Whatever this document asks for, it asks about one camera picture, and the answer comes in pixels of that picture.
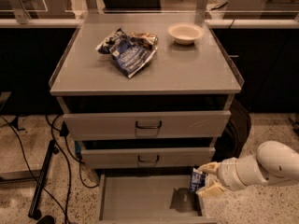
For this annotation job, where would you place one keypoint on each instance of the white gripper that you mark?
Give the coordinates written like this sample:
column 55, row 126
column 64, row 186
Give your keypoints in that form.
column 228, row 174

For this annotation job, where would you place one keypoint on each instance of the blue rxbar blueberry bar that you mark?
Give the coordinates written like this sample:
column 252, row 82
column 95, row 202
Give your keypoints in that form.
column 198, row 180

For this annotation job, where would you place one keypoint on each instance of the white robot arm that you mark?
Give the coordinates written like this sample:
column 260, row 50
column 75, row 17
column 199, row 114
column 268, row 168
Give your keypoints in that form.
column 273, row 164

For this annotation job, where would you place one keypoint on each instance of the grey top drawer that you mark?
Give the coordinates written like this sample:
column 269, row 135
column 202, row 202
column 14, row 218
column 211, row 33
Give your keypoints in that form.
column 146, row 125

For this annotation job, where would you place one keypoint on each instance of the grey drawer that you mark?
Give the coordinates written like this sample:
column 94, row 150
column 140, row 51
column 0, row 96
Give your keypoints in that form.
column 147, row 157
column 154, row 199
column 146, row 125

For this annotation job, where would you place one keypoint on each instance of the grey bottom drawer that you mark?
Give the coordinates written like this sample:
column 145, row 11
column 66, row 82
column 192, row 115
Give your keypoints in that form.
column 154, row 199

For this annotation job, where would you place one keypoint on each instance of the grey metal drawer cabinet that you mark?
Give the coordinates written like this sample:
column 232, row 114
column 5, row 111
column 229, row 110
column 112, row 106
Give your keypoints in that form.
column 178, row 78

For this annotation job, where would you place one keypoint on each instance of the grey middle drawer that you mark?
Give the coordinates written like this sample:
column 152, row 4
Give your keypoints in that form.
column 147, row 157

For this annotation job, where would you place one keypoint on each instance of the black backpack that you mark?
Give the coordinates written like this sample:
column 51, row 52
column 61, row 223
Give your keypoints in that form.
column 235, row 134

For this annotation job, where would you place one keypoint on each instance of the white ceramic bowl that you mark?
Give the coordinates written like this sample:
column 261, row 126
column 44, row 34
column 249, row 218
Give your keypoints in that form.
column 185, row 33

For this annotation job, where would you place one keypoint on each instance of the blue crumpled chip bag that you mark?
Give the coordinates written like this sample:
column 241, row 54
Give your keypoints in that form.
column 131, row 52

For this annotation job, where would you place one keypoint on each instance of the black stand leg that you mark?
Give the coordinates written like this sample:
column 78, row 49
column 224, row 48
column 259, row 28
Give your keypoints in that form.
column 34, row 212

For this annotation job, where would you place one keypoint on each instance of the dark storage bin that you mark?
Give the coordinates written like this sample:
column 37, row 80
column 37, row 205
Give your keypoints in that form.
column 132, row 4

